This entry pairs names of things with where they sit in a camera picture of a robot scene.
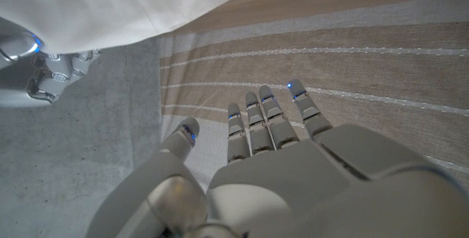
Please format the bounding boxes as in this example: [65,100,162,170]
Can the cream cheesecloth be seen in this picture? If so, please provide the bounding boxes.
[0,0,291,56]

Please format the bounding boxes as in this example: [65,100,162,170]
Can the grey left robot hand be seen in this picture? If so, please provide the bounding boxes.
[84,78,469,238]

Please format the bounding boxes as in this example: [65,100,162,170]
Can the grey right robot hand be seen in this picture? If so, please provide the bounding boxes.
[0,16,102,108]

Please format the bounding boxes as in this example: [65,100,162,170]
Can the striped beige backdrop cloth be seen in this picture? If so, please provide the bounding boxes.
[158,0,469,192]

